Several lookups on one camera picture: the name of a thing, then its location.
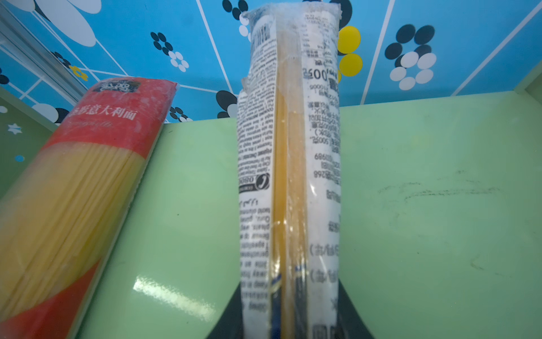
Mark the clear blue-label spaghetti package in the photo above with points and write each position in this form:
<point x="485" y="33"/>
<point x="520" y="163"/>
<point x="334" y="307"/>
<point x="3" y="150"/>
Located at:
<point x="289" y="170"/>

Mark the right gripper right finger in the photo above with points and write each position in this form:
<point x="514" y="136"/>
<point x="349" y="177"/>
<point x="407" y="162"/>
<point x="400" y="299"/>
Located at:
<point x="349" y="323"/>

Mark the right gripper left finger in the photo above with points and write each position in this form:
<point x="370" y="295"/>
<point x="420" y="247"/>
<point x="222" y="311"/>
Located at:
<point x="230" y="324"/>

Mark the red spaghetti package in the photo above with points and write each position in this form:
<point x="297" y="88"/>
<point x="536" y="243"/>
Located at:
<point x="62" y="216"/>

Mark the green two-tier wooden shelf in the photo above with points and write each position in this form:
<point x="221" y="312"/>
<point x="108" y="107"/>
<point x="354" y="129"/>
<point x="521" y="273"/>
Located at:
<point x="440" y="231"/>

